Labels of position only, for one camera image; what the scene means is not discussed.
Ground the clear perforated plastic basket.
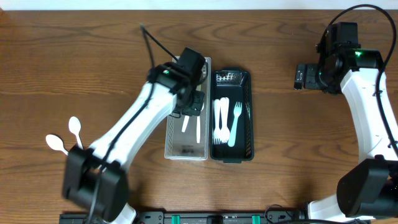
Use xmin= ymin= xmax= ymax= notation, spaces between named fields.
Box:
xmin=164 ymin=57 xmax=212 ymax=161

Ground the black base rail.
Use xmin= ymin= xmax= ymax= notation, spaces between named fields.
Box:
xmin=58 ymin=210 xmax=373 ymax=224

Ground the dark green plastic basket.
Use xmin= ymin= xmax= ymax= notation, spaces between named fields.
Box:
xmin=210 ymin=67 xmax=254 ymax=164

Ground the mint green plastic fork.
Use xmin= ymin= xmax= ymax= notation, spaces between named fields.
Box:
xmin=228 ymin=101 xmax=243 ymax=147

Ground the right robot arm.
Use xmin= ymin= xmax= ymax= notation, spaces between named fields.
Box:
xmin=294 ymin=22 xmax=397 ymax=222

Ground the pale pink plastic fork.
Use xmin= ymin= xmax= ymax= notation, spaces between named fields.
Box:
xmin=221 ymin=97 xmax=230 ymax=143

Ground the white plastic spoon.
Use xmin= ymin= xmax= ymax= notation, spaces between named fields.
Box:
xmin=181 ymin=116 xmax=190 ymax=133
xmin=45 ymin=134 xmax=68 ymax=155
xmin=196 ymin=85 xmax=201 ymax=144
xmin=68 ymin=116 xmax=84 ymax=149

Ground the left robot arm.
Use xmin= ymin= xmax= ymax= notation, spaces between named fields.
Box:
xmin=62 ymin=48 xmax=211 ymax=223

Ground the white plastic fork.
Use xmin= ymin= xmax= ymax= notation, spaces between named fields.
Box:
xmin=213 ymin=99 xmax=221 ymax=145
xmin=220 ymin=97 xmax=228 ymax=143

